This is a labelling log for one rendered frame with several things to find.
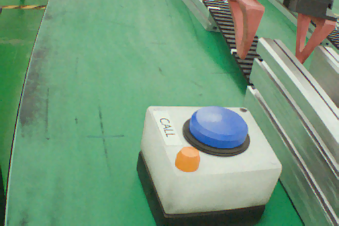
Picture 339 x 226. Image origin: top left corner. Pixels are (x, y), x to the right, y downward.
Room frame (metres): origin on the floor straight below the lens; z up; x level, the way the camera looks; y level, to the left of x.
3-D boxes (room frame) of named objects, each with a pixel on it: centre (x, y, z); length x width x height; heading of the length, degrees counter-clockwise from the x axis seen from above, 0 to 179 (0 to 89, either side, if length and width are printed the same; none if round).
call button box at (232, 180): (0.30, -0.04, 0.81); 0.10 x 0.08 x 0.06; 110
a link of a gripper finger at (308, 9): (0.51, -0.12, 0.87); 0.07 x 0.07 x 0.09; 20
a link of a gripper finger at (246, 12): (0.49, -0.08, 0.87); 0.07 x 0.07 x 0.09; 20
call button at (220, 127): (0.30, -0.04, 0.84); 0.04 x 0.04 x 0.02
